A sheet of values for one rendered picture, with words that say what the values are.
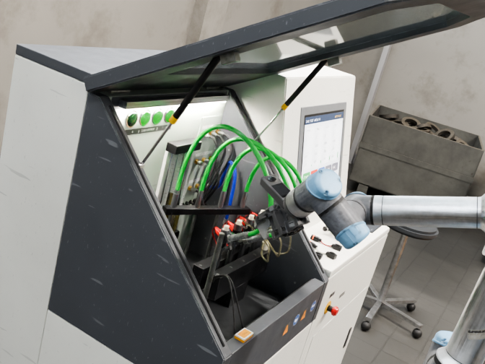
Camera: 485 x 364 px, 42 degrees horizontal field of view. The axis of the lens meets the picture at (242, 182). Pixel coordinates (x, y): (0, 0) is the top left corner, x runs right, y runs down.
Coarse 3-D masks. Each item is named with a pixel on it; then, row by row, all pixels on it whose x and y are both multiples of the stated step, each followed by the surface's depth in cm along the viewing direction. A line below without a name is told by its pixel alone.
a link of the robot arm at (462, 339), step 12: (480, 276) 140; (480, 288) 138; (468, 300) 142; (480, 300) 138; (468, 312) 140; (480, 312) 138; (468, 324) 140; (480, 324) 138; (456, 336) 142; (468, 336) 140; (480, 336) 139; (444, 348) 147; (456, 348) 142; (468, 348) 140; (480, 348) 139; (432, 360) 147; (444, 360) 143; (456, 360) 142; (468, 360) 141; (480, 360) 141
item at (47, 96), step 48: (48, 48) 178; (96, 48) 198; (48, 96) 171; (48, 144) 173; (0, 192) 186; (48, 192) 176; (0, 240) 189; (48, 240) 179; (0, 288) 193; (48, 288) 182; (0, 336) 196
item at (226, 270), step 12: (252, 252) 212; (264, 252) 215; (204, 264) 195; (228, 264) 199; (240, 264) 201; (252, 264) 207; (264, 264) 218; (204, 276) 194; (240, 276) 202; (252, 276) 211; (216, 288) 190; (228, 288) 197; (240, 288) 206; (216, 300) 206; (228, 300) 203
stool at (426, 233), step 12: (396, 228) 382; (408, 228) 380; (420, 228) 384; (432, 228) 391; (396, 252) 401; (396, 264) 403; (372, 288) 427; (384, 288) 409; (372, 300) 412; (384, 300) 412; (396, 300) 419; (408, 300) 424; (372, 312) 393; (396, 312) 404; (420, 324) 395; (420, 336) 395
